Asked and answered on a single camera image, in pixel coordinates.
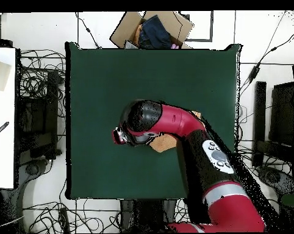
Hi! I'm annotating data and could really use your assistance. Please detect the black upright post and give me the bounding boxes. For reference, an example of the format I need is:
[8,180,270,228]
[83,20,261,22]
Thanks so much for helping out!
[253,80,267,168]

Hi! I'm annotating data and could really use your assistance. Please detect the dark green table cloth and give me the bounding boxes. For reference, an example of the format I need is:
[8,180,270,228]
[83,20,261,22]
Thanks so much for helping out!
[65,41,242,200]

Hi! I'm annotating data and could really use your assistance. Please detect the black equipment rack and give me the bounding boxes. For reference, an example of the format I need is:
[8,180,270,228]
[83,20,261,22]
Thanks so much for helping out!
[16,70,62,160]

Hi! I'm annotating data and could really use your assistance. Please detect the tangle of black cables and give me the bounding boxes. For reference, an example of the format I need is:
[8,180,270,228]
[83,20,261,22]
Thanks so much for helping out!
[20,48,66,98]
[23,198,122,233]

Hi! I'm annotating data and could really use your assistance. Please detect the dark blue jeans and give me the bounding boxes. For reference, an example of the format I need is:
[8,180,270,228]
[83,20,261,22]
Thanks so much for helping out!
[138,14,173,49]

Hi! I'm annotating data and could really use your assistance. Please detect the black flat panel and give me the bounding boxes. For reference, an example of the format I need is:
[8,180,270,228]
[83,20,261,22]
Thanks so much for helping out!
[268,81,294,147]

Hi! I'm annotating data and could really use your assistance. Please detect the black power strip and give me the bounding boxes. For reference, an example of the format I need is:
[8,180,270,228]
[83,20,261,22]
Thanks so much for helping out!
[59,207,71,233]

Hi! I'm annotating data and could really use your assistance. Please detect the brown cardboard box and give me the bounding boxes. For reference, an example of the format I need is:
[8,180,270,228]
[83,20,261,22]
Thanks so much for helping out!
[109,10,195,49]

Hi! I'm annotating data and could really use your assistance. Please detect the orange terry towel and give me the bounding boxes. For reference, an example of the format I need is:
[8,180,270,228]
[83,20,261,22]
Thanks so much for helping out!
[148,110,203,154]

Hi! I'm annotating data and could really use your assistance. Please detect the black ridged tool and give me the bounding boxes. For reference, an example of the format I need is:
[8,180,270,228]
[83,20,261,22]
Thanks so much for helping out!
[0,121,10,141]

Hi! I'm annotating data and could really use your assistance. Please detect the black power adapter with cable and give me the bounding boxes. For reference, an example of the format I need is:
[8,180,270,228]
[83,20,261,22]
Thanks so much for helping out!
[239,26,294,94]

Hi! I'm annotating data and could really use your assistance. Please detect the white table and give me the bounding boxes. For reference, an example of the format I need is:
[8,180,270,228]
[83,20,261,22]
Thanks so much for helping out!
[0,47,16,189]

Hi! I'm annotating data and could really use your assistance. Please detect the black office chair base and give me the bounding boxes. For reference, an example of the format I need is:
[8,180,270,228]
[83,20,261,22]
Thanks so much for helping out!
[15,158,54,196]
[256,165,294,196]

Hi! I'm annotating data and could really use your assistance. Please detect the orange cloth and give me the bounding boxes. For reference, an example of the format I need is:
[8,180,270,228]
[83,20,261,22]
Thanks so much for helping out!
[133,24,143,46]

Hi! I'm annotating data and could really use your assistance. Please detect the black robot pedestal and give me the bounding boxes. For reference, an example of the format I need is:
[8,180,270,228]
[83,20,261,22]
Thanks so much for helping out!
[120,199,178,231]

